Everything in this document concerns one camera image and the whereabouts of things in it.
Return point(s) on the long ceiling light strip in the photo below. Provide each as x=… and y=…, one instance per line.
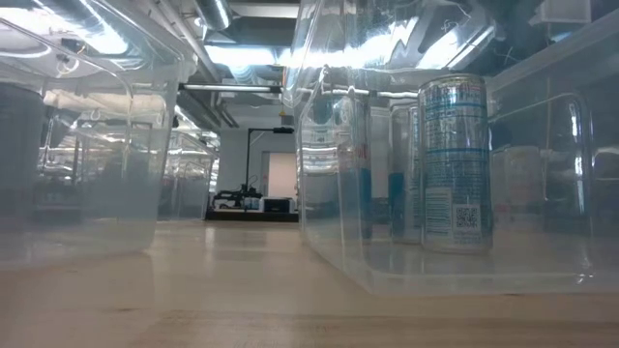
x=232, y=88

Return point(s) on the black gantry frame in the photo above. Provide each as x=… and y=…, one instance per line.
x=248, y=159

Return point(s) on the black hanging banner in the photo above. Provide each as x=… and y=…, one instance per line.
x=60, y=125

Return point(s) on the distant robot workstation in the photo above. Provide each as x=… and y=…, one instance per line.
x=232, y=198

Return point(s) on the silver ventilation duct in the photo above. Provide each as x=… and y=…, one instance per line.
x=213, y=14

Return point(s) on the white air conditioner unit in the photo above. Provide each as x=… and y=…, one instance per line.
x=561, y=12

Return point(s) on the clear plastic bin with sticker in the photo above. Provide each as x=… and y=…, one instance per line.
x=329, y=232

